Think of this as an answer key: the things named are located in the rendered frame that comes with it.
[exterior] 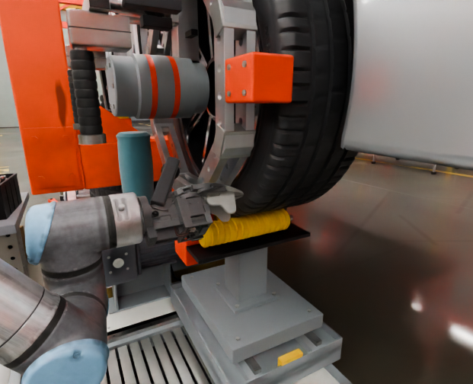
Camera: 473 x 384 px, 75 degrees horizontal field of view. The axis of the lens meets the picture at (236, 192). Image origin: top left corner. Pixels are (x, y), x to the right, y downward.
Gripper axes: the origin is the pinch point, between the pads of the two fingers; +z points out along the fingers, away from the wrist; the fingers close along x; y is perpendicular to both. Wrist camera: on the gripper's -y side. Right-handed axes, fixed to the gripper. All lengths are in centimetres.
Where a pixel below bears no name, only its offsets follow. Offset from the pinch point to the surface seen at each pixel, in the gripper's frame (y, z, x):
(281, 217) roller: 2.9, 17.2, -12.7
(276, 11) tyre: -17.0, 3.1, 28.4
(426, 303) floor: 40, 95, -50
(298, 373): 40, 17, -34
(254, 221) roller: 2.4, 8.9, -12.6
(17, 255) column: -28, -52, -81
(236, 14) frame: -18.2, -3.0, 26.2
